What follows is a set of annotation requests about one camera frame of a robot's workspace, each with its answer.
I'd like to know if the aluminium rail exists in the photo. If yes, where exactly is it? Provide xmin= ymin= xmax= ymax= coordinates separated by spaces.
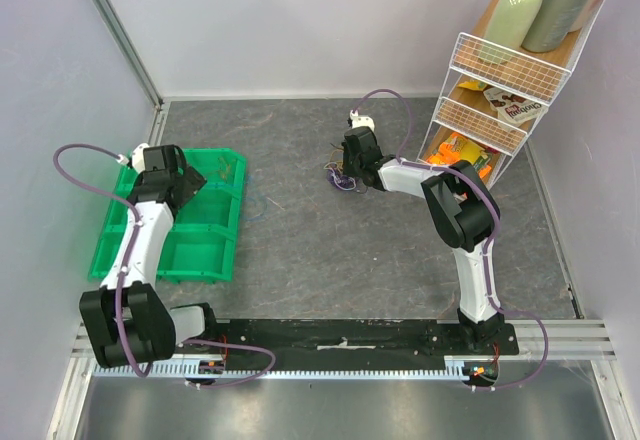
xmin=69 ymin=317 xmax=616 ymax=381

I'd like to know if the orange snack box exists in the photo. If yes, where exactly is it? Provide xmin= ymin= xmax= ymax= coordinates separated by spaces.
xmin=426 ymin=132 xmax=493 ymax=181

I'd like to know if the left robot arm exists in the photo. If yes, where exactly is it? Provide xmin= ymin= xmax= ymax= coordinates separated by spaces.
xmin=79 ymin=144 xmax=220 ymax=376

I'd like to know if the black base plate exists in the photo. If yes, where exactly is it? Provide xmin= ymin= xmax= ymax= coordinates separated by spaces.
xmin=200 ymin=319 xmax=519 ymax=373

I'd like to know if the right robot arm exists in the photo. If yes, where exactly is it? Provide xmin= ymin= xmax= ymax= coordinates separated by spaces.
xmin=342 ymin=126 xmax=504 ymax=354

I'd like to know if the yellow snack bag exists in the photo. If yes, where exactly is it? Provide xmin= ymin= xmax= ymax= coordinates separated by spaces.
xmin=458 ymin=79 xmax=489 ymax=92

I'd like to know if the white wire shelf rack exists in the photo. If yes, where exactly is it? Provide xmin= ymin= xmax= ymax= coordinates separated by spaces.
xmin=418 ymin=0 xmax=606 ymax=186

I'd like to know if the green compartment bin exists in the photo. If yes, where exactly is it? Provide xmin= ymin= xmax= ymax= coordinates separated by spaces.
xmin=87 ymin=148 xmax=247 ymax=284

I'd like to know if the coloured cable bundle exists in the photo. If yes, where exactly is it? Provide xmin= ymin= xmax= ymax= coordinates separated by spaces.
xmin=324 ymin=142 xmax=369 ymax=194

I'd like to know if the chobani yogurt pack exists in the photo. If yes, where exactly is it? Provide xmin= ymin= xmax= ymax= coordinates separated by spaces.
xmin=483 ymin=87 xmax=547 ymax=127

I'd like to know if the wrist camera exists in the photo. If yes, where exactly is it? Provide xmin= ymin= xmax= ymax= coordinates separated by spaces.
xmin=116 ymin=143 xmax=149 ymax=173
xmin=348 ymin=110 xmax=375 ymax=131

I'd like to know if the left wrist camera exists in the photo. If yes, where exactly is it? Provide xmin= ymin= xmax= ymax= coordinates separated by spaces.
xmin=116 ymin=143 xmax=149 ymax=173

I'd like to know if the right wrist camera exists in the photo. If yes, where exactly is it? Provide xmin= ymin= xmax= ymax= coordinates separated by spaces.
xmin=348 ymin=110 xmax=375 ymax=131

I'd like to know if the dark green bottle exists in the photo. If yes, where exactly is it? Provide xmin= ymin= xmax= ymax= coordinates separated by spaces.
xmin=522 ymin=0 xmax=587 ymax=53

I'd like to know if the light green spray bottle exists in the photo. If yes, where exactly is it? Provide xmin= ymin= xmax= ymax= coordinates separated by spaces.
xmin=478 ymin=0 xmax=543 ymax=64

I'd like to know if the brown cable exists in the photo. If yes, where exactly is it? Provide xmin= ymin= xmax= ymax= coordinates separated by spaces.
xmin=204 ymin=156 xmax=239 ymax=184

